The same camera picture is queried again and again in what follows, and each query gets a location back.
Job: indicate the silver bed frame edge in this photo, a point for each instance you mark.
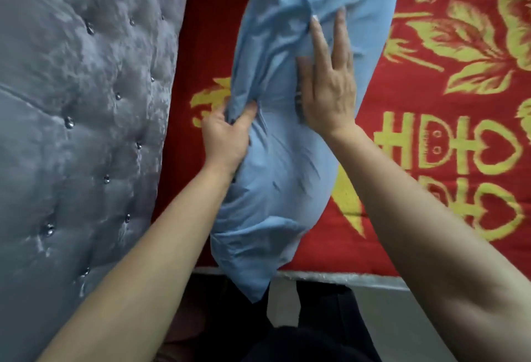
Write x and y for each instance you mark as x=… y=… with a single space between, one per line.
x=332 y=278

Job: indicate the person's right thumb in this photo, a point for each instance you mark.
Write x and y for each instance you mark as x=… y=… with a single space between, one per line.
x=305 y=77

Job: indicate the person's right hand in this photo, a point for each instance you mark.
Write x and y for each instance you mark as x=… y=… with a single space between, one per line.
x=330 y=100

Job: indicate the red blanket with yellow pattern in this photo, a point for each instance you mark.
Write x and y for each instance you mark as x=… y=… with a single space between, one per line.
x=435 y=125

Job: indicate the grey tufted velvet headboard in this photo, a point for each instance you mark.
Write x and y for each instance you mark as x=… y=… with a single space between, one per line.
x=79 y=133

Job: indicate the person's left thumb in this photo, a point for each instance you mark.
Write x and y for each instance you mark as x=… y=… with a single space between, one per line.
x=245 y=113

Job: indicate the person's left forearm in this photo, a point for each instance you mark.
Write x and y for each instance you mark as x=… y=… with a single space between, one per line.
x=141 y=266

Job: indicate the person's black trousers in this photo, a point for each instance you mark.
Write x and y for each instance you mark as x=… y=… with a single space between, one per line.
x=315 y=328

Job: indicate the person's left hand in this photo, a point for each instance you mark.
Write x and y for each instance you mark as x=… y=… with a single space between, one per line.
x=224 y=142

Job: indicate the light blue pillow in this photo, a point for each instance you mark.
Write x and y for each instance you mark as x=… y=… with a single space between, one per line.
x=282 y=166

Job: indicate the person's right middle finger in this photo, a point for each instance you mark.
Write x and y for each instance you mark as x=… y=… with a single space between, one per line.
x=342 y=38

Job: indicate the person's right forearm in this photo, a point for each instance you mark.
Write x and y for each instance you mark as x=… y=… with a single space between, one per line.
x=423 y=233

